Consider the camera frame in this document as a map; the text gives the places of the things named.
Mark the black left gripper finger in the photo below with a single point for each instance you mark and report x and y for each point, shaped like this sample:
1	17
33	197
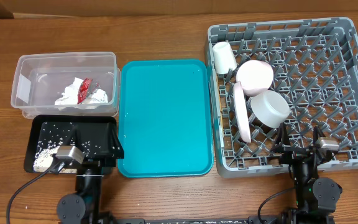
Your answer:
70	139
114	147

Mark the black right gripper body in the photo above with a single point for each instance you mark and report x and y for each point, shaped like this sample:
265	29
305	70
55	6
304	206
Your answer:
293	153

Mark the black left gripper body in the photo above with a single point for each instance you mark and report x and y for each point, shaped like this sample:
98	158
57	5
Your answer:
97	165

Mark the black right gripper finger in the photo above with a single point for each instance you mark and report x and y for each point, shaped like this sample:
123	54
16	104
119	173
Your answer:
317	133
282	142

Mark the grey bowl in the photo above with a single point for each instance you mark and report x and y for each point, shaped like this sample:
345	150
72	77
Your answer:
270	108

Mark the pile of rice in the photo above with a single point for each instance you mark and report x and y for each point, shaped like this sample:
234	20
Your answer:
45	137

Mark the white napkin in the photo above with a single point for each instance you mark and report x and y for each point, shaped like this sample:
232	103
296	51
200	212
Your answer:
69	96

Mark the pink plate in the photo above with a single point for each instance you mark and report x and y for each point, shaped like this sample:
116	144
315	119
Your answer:
241	112

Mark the red snack wrapper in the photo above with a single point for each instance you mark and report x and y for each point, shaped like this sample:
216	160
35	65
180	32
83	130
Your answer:
86	88

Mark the pink bowl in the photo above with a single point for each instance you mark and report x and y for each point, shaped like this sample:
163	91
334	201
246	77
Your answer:
255	77

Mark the cream cup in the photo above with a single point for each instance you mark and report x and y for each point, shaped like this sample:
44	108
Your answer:
224	59

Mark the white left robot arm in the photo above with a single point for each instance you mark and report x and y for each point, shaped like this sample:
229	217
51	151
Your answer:
83	206

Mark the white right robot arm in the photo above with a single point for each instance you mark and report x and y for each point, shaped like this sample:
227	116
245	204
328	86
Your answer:
316	197

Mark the black tray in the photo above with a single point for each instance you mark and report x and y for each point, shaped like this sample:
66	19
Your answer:
77	119

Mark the teal serving tray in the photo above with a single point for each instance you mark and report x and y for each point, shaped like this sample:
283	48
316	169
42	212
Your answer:
165	124

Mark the clear plastic bin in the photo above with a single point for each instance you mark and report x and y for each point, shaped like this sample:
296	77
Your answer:
40	79

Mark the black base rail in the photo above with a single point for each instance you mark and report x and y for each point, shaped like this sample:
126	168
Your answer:
268	219

